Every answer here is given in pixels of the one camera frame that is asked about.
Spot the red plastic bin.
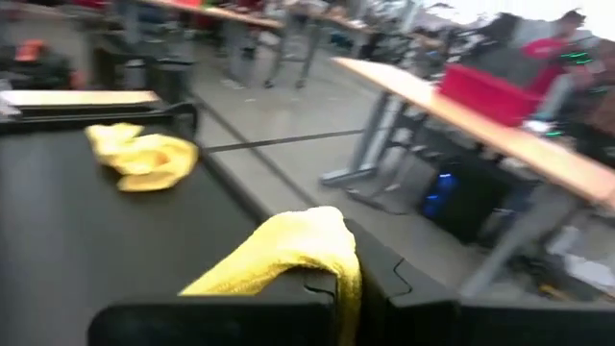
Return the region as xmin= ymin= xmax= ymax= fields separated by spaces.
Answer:
xmin=438 ymin=63 xmax=543 ymax=129

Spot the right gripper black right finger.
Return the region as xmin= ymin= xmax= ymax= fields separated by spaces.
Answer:
xmin=343 ymin=218 xmax=615 ymax=346

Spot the orange vacuum cleaner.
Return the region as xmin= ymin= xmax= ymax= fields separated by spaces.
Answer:
xmin=0 ymin=37 xmax=87 ymax=92

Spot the yellow microfiber towel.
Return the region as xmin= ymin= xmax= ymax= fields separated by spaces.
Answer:
xmin=85 ymin=122 xmax=200 ymax=193
xmin=178 ymin=205 xmax=362 ymax=346

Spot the person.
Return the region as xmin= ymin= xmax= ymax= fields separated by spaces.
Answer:
xmin=460 ymin=12 xmax=525 ymax=87
xmin=521 ymin=9 xmax=587 ymax=95

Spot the grey desk leg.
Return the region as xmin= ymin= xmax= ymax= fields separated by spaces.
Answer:
xmin=458 ymin=185 xmax=592 ymax=302
xmin=319 ymin=90 xmax=419 ymax=188

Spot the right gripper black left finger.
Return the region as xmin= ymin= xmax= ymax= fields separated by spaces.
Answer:
xmin=88 ymin=267 xmax=338 ymax=346

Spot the wooden desk top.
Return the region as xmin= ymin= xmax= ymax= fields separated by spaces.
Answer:
xmin=138 ymin=0 xmax=433 ymax=49
xmin=331 ymin=56 xmax=615 ymax=209

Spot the black computer with blue light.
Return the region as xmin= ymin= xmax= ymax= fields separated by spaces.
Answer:
xmin=420 ymin=161 xmax=505 ymax=244

